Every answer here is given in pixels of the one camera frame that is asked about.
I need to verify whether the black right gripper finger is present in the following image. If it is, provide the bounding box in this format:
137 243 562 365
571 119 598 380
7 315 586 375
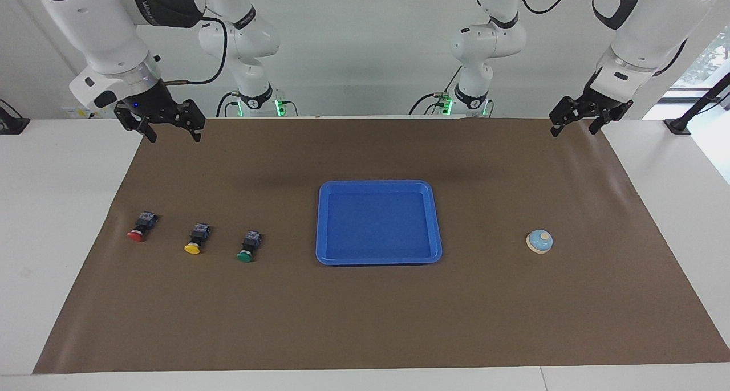
174 100 206 142
114 103 157 144

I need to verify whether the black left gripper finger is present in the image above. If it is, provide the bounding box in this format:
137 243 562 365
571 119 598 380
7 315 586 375
589 107 614 135
549 96 582 137

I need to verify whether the red push button switch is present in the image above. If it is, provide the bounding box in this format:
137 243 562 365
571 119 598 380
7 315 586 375
127 211 159 243

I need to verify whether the yellow push button switch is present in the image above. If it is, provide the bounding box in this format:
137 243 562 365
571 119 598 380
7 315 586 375
184 223 212 255

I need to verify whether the green push button switch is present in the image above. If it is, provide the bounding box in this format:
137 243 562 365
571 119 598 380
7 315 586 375
236 230 263 263

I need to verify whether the light blue desk bell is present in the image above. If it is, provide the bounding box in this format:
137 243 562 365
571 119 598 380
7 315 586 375
526 230 554 255

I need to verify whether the blue plastic tray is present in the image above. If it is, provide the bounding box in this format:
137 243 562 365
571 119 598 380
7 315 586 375
315 180 443 266

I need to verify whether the black angled stand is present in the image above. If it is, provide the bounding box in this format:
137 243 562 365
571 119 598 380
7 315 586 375
663 72 730 136

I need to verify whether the bright window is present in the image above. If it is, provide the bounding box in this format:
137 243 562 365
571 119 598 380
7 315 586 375
670 29 730 92

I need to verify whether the black table clamp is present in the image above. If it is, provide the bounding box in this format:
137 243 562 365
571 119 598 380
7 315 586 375
0 99 31 135

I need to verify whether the brown table mat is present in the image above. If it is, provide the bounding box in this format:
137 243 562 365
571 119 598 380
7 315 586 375
33 117 730 374

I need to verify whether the black right base cable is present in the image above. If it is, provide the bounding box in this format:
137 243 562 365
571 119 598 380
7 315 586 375
216 91 240 118

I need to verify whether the black base cable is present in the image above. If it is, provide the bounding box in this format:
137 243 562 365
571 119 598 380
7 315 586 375
408 66 460 116
216 91 240 118

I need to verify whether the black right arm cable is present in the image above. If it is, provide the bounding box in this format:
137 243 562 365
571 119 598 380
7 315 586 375
160 16 229 87

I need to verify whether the black left base cable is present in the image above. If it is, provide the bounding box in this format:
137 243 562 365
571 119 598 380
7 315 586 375
408 66 460 116

